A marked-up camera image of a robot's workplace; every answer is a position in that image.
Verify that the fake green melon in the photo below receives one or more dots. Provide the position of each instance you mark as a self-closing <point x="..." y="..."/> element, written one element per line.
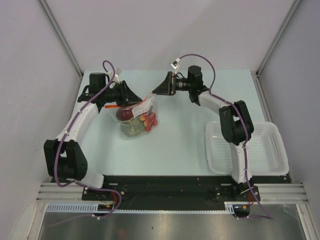
<point x="132" y="128"/>

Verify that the left aluminium frame post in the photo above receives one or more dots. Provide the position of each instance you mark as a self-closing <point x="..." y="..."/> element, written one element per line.
<point x="49" y="15"/>

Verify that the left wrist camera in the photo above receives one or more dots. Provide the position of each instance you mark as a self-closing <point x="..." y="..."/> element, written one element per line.
<point x="117" y="72"/>

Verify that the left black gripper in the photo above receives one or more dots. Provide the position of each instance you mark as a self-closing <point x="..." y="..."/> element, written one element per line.
<point x="127" y="97"/>

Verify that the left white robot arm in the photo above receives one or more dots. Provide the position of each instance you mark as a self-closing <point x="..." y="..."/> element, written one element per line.
<point x="64" y="157"/>

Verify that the aluminium frame post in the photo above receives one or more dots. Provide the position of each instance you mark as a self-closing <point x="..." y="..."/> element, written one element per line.
<point x="49" y="15"/>
<point x="279" y="34"/>

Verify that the white perforated plastic basket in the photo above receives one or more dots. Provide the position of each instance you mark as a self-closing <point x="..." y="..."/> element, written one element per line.
<point x="265" y="150"/>

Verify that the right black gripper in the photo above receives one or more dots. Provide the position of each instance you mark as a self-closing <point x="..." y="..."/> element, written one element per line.
<point x="168" y="87"/>

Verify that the right aluminium frame post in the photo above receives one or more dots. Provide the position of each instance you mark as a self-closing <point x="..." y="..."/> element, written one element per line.
<point x="279" y="34"/>

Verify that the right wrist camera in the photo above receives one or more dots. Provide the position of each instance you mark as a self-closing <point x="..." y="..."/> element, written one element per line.
<point x="175" y="64"/>

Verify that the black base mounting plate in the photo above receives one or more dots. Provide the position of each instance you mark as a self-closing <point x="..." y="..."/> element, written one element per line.
<point x="178" y="193"/>

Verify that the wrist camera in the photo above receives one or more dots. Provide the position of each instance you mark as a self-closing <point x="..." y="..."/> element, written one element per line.
<point x="175" y="64"/>
<point x="117" y="72"/>

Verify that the fake red apple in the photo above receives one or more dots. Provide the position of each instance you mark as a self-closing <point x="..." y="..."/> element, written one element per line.
<point x="124" y="114"/>

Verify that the clear zip top bag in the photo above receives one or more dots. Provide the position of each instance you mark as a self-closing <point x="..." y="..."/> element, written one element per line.
<point x="147" y="106"/>

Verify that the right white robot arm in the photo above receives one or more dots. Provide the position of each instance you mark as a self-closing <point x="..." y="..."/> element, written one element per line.
<point x="235" y="121"/>

